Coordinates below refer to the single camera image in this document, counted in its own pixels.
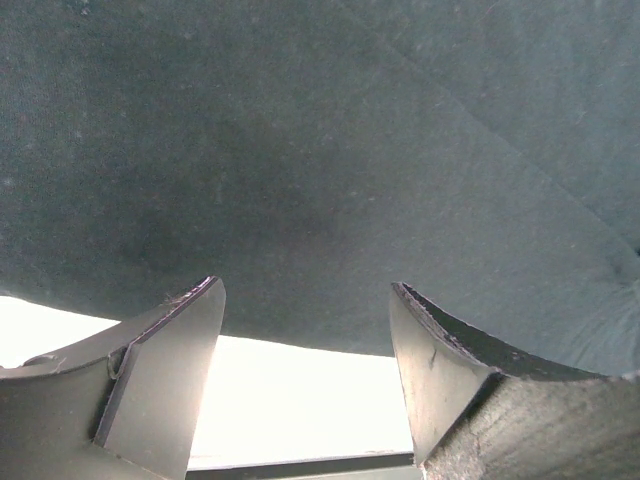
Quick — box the black t shirt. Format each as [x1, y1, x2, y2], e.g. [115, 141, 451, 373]
[1, 1, 639, 374]

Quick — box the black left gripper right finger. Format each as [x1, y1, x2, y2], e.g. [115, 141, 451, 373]
[389, 283, 639, 479]

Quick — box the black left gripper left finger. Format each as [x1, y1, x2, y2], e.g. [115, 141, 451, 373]
[1, 276, 226, 479]

